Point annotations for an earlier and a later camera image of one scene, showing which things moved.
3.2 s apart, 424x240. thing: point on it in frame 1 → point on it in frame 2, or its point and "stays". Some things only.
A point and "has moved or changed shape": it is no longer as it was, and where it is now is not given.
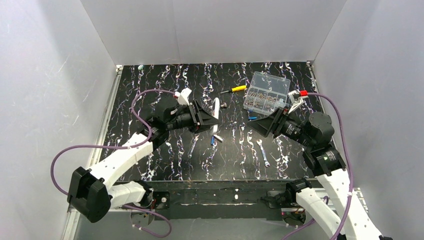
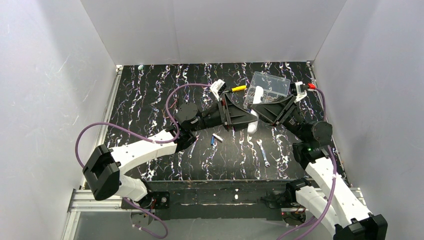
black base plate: (199, 200) stays
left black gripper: (193, 115) → (224, 111)
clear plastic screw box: (266, 93) stays
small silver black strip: (219, 138) stays
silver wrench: (266, 163) stays
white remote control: (216, 112) has moved or changed shape
